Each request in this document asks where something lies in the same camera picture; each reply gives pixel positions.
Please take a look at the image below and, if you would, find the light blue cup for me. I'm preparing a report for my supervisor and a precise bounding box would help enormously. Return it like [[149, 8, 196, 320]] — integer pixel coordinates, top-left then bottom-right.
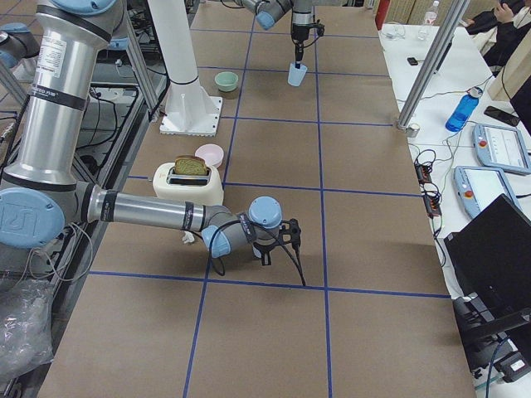
[[288, 62, 308, 87]]

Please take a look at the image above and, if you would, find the aluminium frame post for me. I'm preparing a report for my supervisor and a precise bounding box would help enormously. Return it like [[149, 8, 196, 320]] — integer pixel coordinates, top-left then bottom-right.
[[396, 0, 470, 138]]

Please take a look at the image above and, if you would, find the brown toast slice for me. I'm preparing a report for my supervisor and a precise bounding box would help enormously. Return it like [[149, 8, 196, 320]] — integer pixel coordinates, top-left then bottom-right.
[[173, 155, 208, 176]]

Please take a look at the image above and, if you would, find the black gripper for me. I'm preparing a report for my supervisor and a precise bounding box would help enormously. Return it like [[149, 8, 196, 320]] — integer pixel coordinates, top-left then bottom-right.
[[290, 22, 324, 68], [253, 218, 300, 266]]

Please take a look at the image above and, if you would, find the teach pendant tablet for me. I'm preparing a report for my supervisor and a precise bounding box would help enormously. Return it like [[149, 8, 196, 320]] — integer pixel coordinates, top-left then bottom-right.
[[472, 124, 530, 175], [453, 166, 520, 219]]

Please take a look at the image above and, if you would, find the black laptop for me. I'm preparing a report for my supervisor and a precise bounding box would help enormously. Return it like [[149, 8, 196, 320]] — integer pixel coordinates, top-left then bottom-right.
[[444, 195, 530, 316]]

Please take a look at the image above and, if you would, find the cream white toaster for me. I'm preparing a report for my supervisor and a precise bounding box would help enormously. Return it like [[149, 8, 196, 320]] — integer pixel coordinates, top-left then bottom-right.
[[153, 163, 224, 206]]

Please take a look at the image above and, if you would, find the near teach pendant tablet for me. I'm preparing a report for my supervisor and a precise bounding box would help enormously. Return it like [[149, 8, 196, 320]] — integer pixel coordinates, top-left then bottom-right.
[[453, 166, 520, 219]]

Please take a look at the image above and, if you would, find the blue water bottle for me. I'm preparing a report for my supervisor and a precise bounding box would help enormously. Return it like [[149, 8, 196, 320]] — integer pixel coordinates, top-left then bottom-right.
[[445, 86, 484, 132]]

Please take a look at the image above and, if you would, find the black smartphone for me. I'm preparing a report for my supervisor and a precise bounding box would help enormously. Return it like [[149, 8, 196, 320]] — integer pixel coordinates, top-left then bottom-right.
[[484, 105, 520, 127]]

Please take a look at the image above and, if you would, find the far teach pendant tablet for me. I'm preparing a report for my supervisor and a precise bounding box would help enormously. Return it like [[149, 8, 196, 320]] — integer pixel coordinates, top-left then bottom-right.
[[472, 124, 530, 175]]

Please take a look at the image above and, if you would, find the clear plastic bag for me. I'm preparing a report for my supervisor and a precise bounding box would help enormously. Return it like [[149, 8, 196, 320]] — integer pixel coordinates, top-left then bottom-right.
[[1, 279, 54, 381]]

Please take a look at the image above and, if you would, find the white power plug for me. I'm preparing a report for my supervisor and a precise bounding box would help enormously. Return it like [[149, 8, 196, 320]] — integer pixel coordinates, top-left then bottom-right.
[[182, 231, 196, 245]]

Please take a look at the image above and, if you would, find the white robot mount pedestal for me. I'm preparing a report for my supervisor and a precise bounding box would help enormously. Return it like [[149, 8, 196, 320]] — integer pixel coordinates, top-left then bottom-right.
[[149, 0, 222, 136]]

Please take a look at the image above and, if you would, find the pink plastic bowl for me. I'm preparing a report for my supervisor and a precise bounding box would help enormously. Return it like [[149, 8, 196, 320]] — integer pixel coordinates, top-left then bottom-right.
[[195, 143, 225, 167]]

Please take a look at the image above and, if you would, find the green plastic bowl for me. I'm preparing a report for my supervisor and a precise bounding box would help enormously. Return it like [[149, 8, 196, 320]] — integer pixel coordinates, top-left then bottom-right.
[[214, 71, 239, 92]]

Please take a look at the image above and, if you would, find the seated person black jacket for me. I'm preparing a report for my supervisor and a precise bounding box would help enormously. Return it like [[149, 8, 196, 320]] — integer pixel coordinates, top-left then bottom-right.
[[465, 1, 530, 76]]

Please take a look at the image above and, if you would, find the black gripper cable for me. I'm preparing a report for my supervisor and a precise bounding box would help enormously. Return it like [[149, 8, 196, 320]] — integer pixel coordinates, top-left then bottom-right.
[[206, 219, 308, 287]]

